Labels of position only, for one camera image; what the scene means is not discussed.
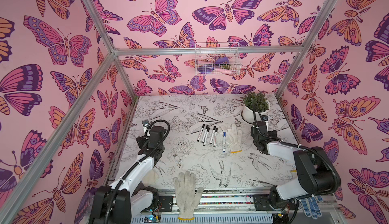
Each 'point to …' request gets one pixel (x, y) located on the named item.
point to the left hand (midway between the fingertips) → (150, 131)
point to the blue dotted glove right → (311, 206)
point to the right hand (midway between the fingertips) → (266, 129)
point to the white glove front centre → (188, 197)
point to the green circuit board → (152, 219)
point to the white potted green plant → (254, 101)
